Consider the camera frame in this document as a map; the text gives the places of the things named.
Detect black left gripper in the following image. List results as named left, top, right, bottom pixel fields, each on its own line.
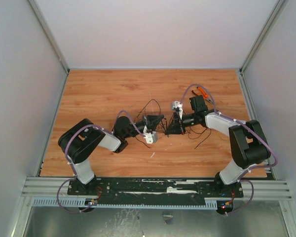
left=124, top=115, right=164, bottom=139

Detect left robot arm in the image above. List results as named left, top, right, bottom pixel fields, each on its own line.
left=58, top=115, right=164, bottom=195

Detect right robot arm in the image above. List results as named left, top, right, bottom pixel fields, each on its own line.
left=165, top=96, right=271, bottom=197

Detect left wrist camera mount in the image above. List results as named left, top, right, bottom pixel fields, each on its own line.
left=144, top=131, right=158, bottom=144

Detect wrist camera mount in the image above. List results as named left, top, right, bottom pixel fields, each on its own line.
left=171, top=101, right=183, bottom=119
left=144, top=131, right=158, bottom=144

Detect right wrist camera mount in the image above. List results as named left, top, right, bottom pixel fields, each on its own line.
left=171, top=101, right=183, bottom=119

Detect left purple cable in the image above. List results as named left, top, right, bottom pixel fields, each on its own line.
left=57, top=110, right=148, bottom=214

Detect orange handled pliers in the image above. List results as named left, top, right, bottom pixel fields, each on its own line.
left=191, top=86, right=213, bottom=105

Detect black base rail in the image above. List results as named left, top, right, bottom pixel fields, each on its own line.
left=67, top=178, right=244, bottom=206

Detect grey slotted cable duct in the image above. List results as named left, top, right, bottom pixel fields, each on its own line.
left=31, top=197, right=218, bottom=210

